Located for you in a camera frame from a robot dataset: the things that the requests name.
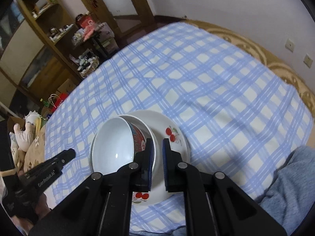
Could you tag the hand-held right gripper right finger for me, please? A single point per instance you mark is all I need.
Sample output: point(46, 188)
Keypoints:
point(165, 167)

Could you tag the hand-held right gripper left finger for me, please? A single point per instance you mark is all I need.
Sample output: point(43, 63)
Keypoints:
point(149, 167)

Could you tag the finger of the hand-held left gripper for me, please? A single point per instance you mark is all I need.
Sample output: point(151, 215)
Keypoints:
point(65, 157)

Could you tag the white cherry print plate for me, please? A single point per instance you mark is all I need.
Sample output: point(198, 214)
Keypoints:
point(179, 150)

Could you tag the plain white bowl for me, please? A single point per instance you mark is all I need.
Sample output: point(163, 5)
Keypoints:
point(147, 131)

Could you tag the red patterned bowl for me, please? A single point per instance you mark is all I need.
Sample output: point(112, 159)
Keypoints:
point(113, 147)

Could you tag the person's left hand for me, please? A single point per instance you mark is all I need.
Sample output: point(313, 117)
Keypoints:
point(43, 204)

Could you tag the yellow green bag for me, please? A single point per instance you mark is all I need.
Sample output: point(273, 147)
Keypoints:
point(40, 124)

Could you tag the white fluffy plush toy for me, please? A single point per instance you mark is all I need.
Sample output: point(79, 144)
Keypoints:
point(32, 116)

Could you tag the red paper bag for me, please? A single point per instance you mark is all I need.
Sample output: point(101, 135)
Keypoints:
point(59, 100)

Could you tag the green bottle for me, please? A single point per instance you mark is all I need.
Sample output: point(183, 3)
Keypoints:
point(44, 103)

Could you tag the open cardboard box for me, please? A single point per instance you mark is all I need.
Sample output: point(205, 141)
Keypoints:
point(66, 87)

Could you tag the blue checked cloth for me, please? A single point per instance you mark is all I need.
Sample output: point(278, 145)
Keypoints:
point(209, 91)

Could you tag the wicker basket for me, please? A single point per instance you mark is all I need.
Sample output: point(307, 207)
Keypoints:
point(88, 66)

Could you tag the wooden wardrobe with shelves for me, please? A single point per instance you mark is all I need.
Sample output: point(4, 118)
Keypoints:
point(49, 41)

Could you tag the small black table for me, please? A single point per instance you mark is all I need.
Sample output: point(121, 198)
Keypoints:
point(98, 39)

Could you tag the clear plastic storage bin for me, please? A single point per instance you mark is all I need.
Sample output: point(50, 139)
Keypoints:
point(109, 39)

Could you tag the pink packets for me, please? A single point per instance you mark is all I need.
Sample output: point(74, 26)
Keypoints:
point(89, 33)

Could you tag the person's blue fleece clothing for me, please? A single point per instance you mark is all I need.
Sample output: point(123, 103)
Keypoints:
point(290, 189)

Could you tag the red box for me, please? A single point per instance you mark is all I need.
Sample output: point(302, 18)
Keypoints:
point(86, 21)

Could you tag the wooden door with glass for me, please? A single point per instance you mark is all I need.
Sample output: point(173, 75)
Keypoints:
point(145, 7)

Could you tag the wall socket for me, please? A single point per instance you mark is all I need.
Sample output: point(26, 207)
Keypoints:
point(307, 59)
point(290, 45)

